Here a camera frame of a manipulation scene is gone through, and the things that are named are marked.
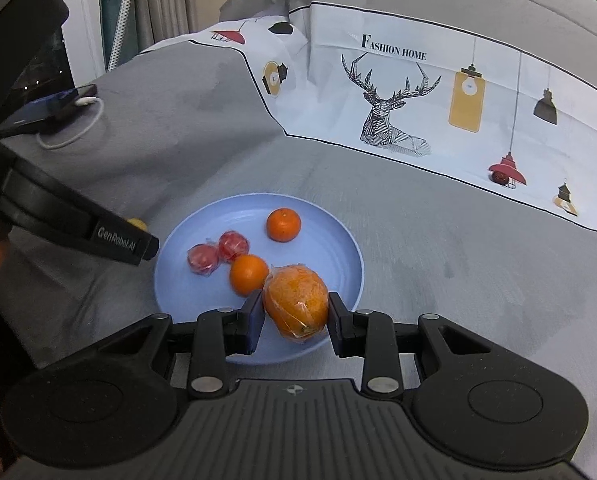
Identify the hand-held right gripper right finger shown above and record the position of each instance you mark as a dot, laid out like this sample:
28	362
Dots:
336	320

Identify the small yellow-green fruit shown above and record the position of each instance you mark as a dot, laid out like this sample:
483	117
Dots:
138	223

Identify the white dotted pole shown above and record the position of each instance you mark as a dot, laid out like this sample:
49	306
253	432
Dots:
123	15

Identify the grey curtain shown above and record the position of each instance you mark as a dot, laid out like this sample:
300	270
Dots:
168	0

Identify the white door frame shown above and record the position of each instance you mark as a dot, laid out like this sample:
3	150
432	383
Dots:
86	35

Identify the dark glass pane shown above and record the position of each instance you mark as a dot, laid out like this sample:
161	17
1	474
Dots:
43	70

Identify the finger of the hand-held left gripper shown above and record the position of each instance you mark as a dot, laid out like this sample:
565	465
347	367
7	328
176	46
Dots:
143	249

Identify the plastic-wrapped orange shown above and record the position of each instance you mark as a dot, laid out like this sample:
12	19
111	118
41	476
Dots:
296	305

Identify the dried red date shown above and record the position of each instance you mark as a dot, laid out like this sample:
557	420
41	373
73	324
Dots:
499	178

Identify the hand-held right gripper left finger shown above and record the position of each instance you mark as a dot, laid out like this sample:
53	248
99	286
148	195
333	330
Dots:
253	320

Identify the blue plate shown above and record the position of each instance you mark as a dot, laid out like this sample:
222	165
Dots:
318	240

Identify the small orange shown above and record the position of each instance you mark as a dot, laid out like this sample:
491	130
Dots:
283	225
248	274

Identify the red plastic-wrapped fruit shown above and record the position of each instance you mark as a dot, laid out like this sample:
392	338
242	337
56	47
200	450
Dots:
233	246
202	259

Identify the black smartphone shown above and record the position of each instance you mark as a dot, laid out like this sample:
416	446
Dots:
43	110

